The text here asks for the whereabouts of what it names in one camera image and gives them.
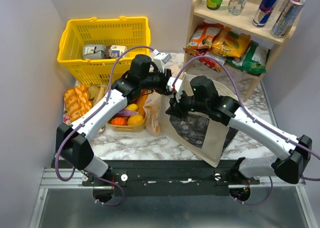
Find orange snack bag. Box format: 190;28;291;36
185;22;224;50

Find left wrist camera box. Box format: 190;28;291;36
153;52;172;73

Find wooden shelf unit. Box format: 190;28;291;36
183;0;306;103

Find brown milk carton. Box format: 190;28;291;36
105;45;127;59

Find grey wrapped package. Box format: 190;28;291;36
82;44;106;60

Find orange toy pumpkin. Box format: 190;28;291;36
110;117;128;126

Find braided orange toy bread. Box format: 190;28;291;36
74;85;92;117

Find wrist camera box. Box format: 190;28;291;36
153;52;172;73
166;77;183;103

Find banana print plastic bag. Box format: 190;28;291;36
143;91;162;137

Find brown toy bread slices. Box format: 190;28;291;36
87;84;105;107

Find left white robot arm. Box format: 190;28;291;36
55;52;174;178

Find green snack bag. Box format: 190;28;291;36
226;41;270;75

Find yellow plastic shopping basket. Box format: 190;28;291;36
57;16;151;85

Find blue red bull can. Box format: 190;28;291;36
252;0;278;27

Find yellow chips bag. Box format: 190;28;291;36
209;26;251;58

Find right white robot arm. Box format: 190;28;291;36
166;75;312;184

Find silver red bull can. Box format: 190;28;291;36
270;0;306;38

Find toy bread loaf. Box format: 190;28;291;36
63;87;86;123

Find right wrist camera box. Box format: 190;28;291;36
166;77;183;103

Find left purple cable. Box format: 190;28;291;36
54;45;157;183

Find yellow food tray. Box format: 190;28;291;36
106;87;148;133

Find purple toy eggplant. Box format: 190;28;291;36
115;109;140;118

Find purple cable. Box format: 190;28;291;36
54;45;157;183
174;54;320;181

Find red snack bag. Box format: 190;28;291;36
183;48;227;72

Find clear plastic bottle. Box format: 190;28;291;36
227;0;247;16

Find beige canvas tote bag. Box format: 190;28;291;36
159;72;240;168

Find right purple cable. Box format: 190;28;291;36
174;54;320;181

